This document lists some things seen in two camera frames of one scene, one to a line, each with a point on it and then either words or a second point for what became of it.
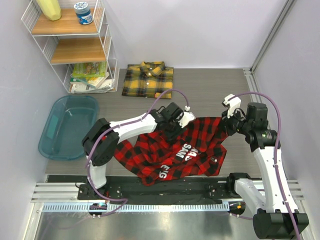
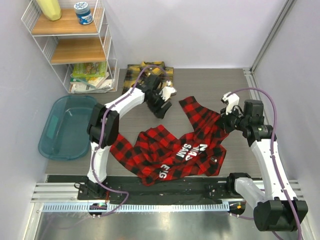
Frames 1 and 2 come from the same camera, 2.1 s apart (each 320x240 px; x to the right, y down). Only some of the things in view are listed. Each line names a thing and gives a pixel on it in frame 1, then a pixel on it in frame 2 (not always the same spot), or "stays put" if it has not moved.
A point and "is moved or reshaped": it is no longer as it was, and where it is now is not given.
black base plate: (124, 190) stays put
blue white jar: (84, 15) stays put
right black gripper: (226, 122) stays put
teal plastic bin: (69, 122) stays put
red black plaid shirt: (198, 148) is moved or reshaped
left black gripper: (170, 135) → (162, 111)
